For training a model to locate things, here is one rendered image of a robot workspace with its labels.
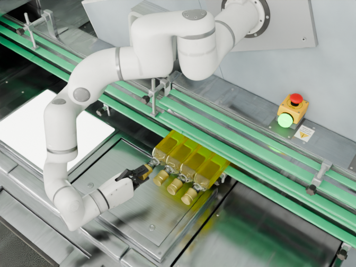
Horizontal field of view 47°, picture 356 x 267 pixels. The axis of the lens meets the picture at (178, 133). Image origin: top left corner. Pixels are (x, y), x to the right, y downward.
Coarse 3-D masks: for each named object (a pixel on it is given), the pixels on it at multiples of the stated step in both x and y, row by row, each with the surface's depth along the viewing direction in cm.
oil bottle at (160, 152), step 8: (168, 136) 142; (176, 136) 142; (184, 136) 143; (160, 144) 140; (168, 144) 140; (176, 144) 140; (152, 152) 138; (160, 152) 137; (168, 152) 138; (160, 160) 137
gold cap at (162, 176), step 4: (160, 172) 133; (164, 172) 133; (156, 176) 132; (160, 176) 132; (164, 176) 132; (168, 176) 134; (156, 180) 131; (160, 180) 131; (164, 180) 132; (156, 184) 133; (160, 184) 132
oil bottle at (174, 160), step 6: (186, 138) 142; (180, 144) 140; (186, 144) 140; (192, 144) 140; (198, 144) 140; (174, 150) 138; (180, 150) 138; (186, 150) 138; (192, 150) 138; (168, 156) 136; (174, 156) 136; (180, 156) 136; (186, 156) 137; (168, 162) 135; (174, 162) 135; (180, 162) 135; (174, 168) 135
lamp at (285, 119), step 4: (284, 112) 126; (280, 116) 125; (284, 116) 124; (288, 116) 125; (280, 120) 125; (284, 120) 124; (288, 120) 124; (292, 120) 125; (280, 124) 127; (284, 124) 125; (288, 124) 125
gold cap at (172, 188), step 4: (176, 180) 131; (180, 180) 131; (172, 184) 130; (176, 184) 130; (180, 184) 131; (168, 188) 130; (172, 188) 129; (176, 188) 130; (180, 188) 131; (172, 192) 130; (176, 192) 130
